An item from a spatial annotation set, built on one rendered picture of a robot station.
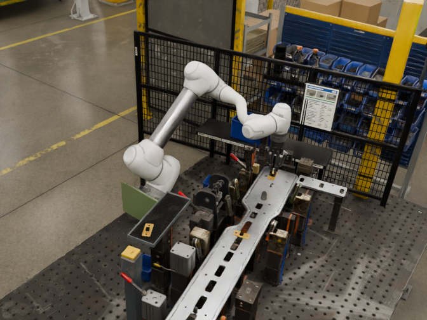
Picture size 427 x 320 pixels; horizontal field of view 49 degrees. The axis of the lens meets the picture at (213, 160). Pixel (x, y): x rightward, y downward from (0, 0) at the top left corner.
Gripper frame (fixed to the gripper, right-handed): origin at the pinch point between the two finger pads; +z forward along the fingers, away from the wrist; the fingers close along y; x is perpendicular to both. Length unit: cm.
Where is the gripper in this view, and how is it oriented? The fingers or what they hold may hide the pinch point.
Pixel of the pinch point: (273, 169)
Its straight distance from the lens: 271.5
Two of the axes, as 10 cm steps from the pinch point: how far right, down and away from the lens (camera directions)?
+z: -0.5, 8.3, 5.5
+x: 4.1, -4.9, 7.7
